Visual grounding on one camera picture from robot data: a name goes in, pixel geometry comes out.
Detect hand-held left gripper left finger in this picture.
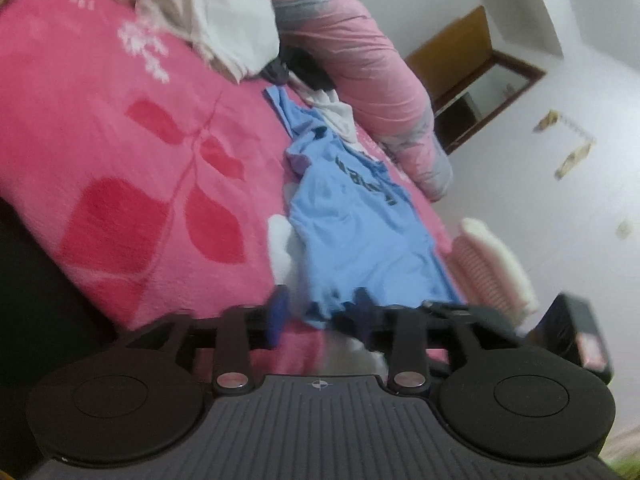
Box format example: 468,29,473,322
114,286,291,395

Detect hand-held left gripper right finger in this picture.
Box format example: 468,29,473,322
334,289,521,395

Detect blue t-shirt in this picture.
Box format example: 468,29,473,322
264,85,466,331

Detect pink white basket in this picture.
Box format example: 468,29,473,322
450,217,541,326

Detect small white cloth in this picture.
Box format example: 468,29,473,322
290,75,358,143

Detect black garment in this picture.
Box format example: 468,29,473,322
260,45,338,93

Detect pink floral blanket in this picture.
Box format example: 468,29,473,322
0,0,466,376

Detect pink grey rolled duvet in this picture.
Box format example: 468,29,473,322
260,0,453,203

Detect white garment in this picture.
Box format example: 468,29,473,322
135,0,281,83

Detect brown door frame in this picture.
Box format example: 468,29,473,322
432,50,546,156

